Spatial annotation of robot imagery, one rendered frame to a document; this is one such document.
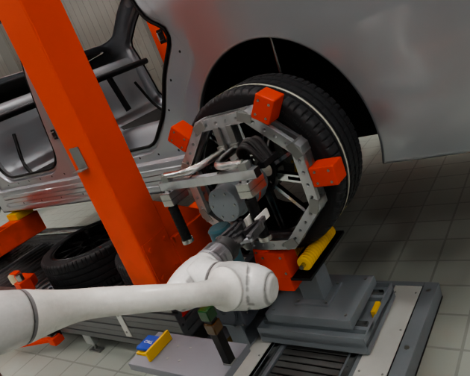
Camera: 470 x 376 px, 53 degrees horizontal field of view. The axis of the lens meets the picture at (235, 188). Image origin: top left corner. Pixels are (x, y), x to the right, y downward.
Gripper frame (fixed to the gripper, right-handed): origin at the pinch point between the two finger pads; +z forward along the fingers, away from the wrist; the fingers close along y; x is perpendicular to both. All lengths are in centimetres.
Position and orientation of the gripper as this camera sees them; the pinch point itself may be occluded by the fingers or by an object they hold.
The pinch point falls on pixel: (257, 217)
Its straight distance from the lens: 146.6
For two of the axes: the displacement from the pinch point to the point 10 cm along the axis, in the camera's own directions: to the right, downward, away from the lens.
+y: 7.8, -0.9, -6.2
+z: 5.3, -4.5, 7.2
